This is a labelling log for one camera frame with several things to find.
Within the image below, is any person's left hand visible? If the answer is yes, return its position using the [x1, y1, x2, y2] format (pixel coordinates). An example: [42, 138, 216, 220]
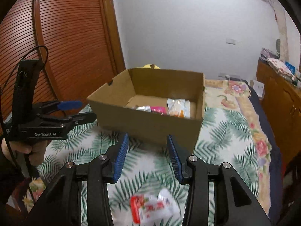
[1, 138, 47, 166]

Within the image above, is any wooden cabinet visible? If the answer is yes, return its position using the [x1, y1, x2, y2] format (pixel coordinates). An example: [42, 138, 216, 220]
[256, 59, 301, 167]

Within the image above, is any pink snack packet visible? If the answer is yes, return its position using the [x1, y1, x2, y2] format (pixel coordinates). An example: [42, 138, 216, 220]
[150, 106, 167, 115]

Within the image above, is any white card box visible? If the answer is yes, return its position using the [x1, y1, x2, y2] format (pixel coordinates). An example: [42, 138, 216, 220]
[253, 81, 265, 97]

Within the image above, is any silver white snack packet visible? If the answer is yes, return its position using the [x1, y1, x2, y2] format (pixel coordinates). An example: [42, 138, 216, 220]
[132, 105, 151, 113]

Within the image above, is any leaf print cloth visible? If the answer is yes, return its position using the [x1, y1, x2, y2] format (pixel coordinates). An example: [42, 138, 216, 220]
[36, 104, 260, 226]

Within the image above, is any white orange snack packet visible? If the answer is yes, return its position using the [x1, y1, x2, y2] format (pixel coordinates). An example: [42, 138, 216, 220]
[166, 98, 190, 118]

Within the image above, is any red white snack packet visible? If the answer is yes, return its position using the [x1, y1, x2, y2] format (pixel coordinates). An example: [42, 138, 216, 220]
[130, 189, 180, 224]

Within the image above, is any brown cardboard box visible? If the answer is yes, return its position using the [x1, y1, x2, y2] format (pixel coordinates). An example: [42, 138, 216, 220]
[87, 68, 206, 154]

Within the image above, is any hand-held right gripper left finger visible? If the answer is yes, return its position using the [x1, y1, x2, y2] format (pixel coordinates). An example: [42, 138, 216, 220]
[26, 132, 130, 226]

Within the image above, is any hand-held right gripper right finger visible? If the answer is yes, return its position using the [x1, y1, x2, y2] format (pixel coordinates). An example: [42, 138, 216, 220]
[166, 134, 272, 226]

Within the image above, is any black cable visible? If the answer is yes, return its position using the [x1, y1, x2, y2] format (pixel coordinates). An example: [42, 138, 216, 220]
[0, 45, 49, 204]

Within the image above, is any dark blue bed sheet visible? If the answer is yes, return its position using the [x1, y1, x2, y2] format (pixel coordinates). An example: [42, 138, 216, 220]
[245, 82, 286, 219]

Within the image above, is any yellow object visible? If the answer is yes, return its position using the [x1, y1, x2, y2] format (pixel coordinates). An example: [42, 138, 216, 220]
[141, 63, 161, 70]

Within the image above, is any brown slatted wardrobe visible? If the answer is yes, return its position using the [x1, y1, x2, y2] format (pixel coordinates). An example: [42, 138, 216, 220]
[0, 0, 126, 132]

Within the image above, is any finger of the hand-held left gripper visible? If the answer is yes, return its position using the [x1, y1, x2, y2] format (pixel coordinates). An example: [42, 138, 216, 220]
[35, 100, 83, 115]
[39, 112, 97, 133]

